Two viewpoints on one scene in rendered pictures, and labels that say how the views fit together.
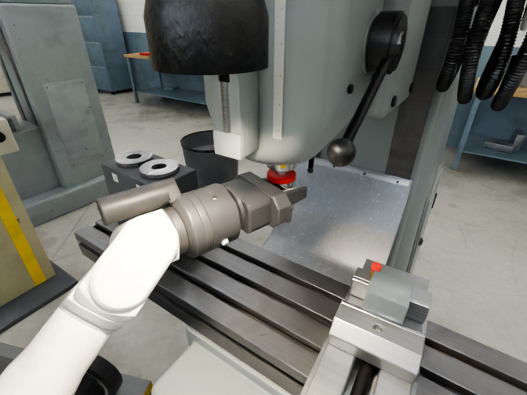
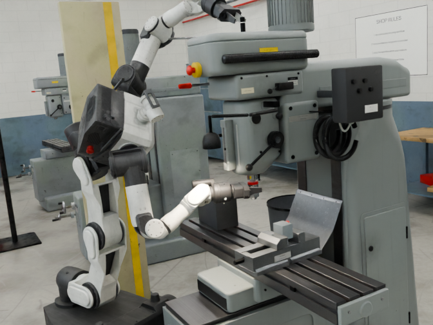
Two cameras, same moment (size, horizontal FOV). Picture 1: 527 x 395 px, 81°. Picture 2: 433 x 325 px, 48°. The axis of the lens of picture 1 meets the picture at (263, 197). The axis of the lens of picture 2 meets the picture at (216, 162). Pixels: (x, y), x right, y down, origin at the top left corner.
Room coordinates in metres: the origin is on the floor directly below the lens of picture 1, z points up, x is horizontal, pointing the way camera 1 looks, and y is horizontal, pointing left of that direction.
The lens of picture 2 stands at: (-1.44, -0.84, 1.74)
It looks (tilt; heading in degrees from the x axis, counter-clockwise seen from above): 10 degrees down; 27
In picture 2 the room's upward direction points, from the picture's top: 5 degrees counter-clockwise
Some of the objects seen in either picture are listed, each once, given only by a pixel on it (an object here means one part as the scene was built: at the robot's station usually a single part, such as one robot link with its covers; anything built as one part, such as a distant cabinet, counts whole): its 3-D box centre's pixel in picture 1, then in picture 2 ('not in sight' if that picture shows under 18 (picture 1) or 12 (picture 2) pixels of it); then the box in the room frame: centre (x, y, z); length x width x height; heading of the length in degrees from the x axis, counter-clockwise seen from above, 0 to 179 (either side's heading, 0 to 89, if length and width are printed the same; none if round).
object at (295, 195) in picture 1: (292, 197); (254, 190); (0.42, -0.05, 1.23); 0.06 x 0.02 x 0.03; 128
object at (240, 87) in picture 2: not in sight; (254, 84); (0.48, -0.05, 1.68); 0.34 x 0.24 x 0.10; 146
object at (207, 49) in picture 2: not in sight; (247, 53); (0.46, -0.04, 1.81); 0.47 x 0.26 x 0.16; 146
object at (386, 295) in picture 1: (386, 301); (283, 230); (0.34, -0.19, 1.10); 0.06 x 0.05 x 0.06; 59
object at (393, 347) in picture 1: (375, 338); (272, 239); (0.29, -0.17, 1.07); 0.12 x 0.06 x 0.04; 59
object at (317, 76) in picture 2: not in sight; (336, 81); (0.86, -0.31, 1.66); 0.80 x 0.23 x 0.20; 146
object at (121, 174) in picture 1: (153, 197); (216, 204); (0.69, 0.28, 1.08); 0.22 x 0.12 x 0.20; 53
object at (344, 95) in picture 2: not in sight; (358, 93); (0.51, -0.47, 1.62); 0.20 x 0.09 x 0.21; 146
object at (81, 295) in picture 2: not in sight; (94, 289); (0.36, 0.88, 0.68); 0.21 x 0.20 x 0.13; 77
